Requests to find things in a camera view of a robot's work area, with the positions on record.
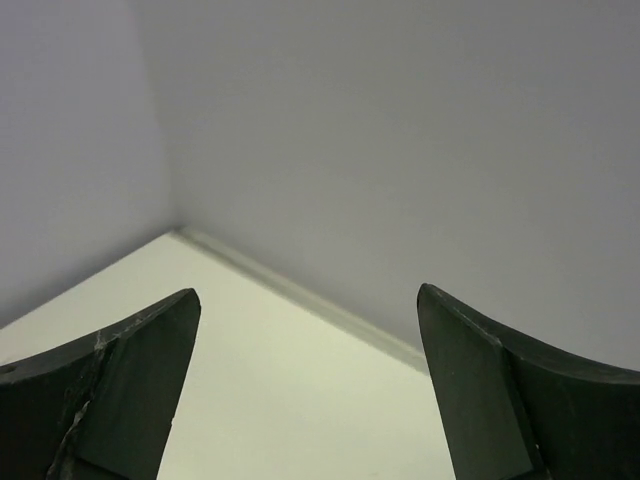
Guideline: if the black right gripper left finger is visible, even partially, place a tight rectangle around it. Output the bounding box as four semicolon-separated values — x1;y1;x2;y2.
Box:
1;288;201;479

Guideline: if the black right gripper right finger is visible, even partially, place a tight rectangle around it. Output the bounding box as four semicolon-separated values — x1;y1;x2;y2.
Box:
417;284;639;479

